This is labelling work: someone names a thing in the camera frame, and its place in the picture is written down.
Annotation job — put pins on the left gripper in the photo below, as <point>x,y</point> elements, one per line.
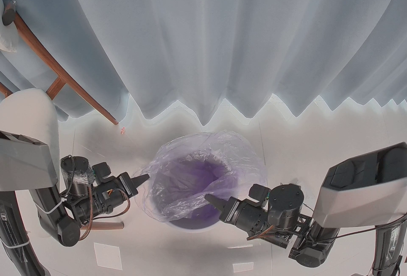
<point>111,198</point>

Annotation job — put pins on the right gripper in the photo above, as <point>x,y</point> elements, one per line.
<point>244,214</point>

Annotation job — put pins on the purple plastic bag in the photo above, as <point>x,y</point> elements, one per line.
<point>190,173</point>

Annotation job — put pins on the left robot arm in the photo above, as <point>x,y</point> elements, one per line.
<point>22,166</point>

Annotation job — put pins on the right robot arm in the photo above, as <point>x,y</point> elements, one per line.
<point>359,188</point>

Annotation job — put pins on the white trash bin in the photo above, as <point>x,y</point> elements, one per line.
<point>194,226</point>

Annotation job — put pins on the white cushioned wooden chair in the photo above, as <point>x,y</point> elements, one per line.
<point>31,115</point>

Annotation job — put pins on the pale blue curtain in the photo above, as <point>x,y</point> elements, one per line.
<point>206,29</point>

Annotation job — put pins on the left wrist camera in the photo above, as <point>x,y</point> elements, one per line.
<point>101,171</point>

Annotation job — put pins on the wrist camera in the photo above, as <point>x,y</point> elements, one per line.
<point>101,171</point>
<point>258,193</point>

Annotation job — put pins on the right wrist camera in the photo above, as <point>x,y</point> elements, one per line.
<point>258,193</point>

